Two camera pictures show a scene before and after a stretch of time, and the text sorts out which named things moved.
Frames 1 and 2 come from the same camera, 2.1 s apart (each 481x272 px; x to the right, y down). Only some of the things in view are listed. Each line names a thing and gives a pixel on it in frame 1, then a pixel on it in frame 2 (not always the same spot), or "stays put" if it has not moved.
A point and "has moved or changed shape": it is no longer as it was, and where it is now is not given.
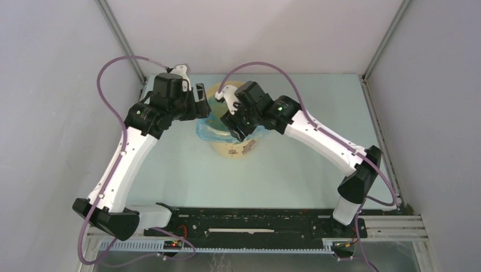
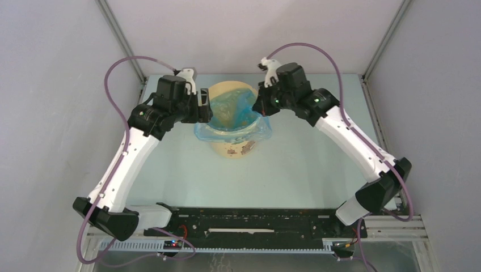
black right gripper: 233,120 → 261,105
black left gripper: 200,108 stays put
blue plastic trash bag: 210,127 has moved or changed shape
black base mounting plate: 257,225 stays put
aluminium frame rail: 394,228 stays put
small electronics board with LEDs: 173,245 stays put
